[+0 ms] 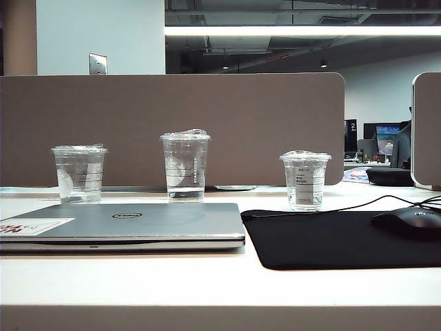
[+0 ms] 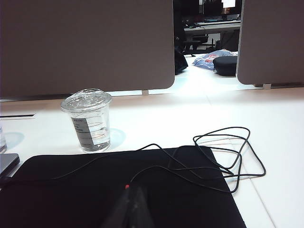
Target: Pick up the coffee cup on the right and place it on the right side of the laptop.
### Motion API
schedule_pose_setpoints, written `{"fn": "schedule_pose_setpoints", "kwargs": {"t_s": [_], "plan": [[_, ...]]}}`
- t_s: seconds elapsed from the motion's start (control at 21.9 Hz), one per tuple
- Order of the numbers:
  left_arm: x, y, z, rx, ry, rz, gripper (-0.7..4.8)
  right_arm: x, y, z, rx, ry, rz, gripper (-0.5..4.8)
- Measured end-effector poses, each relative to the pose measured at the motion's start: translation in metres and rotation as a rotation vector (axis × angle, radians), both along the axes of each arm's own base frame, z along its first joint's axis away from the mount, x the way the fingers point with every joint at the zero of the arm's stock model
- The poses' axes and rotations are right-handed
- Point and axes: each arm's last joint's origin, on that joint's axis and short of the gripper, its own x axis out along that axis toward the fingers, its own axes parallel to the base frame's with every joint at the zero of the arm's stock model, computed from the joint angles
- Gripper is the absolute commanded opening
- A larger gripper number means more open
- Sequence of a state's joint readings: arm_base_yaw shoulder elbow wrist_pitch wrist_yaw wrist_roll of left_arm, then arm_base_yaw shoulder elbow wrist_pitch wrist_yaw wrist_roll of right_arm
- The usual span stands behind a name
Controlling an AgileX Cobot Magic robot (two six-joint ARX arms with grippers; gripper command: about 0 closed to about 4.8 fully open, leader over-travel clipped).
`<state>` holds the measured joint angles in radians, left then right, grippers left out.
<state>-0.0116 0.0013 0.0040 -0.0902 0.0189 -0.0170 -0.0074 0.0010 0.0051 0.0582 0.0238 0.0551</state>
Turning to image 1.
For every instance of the wide brown desk divider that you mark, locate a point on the wide brown desk divider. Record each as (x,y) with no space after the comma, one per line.
(241,113)

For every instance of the black computer mouse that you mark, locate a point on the black computer mouse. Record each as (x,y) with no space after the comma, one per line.
(413,220)

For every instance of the brown divider with white rim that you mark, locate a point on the brown divider with white rim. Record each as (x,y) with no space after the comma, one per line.
(429,131)

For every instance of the black mouse pad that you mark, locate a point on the black mouse pad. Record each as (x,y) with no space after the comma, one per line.
(327,241)

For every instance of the colourful printed paper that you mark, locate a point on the colourful printed paper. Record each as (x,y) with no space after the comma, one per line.
(355,176)

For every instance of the pale blue paper sheet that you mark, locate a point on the pale blue paper sheet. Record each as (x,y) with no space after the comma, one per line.
(10,189)

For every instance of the monitor with blue picture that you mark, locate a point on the monitor with blue picture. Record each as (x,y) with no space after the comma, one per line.
(386,138)

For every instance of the clear cup with white label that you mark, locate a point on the clear cup with white label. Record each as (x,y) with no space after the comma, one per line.
(306,186)

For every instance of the tall clear Starbucks cup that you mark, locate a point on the tall clear Starbucks cup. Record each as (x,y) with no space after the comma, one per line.
(186,165)

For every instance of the long linear ceiling light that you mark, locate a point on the long linear ceiling light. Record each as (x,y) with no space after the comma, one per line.
(293,30)

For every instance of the black ceiling spotlight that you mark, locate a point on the black ceiling spotlight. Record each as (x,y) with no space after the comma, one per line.
(324,63)

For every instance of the black round pouch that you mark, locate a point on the black round pouch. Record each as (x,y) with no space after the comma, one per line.
(389,176)

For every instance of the metal wall plate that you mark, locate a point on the metal wall plate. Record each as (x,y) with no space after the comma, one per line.
(98,63)

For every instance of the person in grey jacket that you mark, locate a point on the person in grey jacket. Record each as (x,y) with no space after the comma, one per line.
(401,151)

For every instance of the black sign with white numeral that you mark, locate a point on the black sign with white numeral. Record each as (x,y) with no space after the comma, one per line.
(350,136)

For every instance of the grey Dell laptop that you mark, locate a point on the grey Dell laptop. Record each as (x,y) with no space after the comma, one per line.
(155,224)

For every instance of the short clear cup black lines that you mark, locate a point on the short clear cup black lines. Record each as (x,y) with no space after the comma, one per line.
(79,176)

